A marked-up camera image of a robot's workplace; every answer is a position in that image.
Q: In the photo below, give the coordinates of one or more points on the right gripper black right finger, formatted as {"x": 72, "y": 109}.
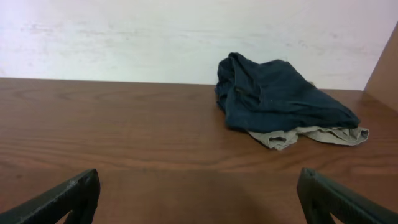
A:
{"x": 322, "y": 200}

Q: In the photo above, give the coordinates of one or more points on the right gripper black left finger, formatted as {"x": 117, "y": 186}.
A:
{"x": 75, "y": 199}

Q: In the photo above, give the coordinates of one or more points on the grey-beige folded garment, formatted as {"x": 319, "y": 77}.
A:
{"x": 311, "y": 137}

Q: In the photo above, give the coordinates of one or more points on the dark navy folded garment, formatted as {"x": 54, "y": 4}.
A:
{"x": 273, "y": 96}

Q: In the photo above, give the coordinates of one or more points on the wooden side panel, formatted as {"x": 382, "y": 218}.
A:
{"x": 382, "y": 84}

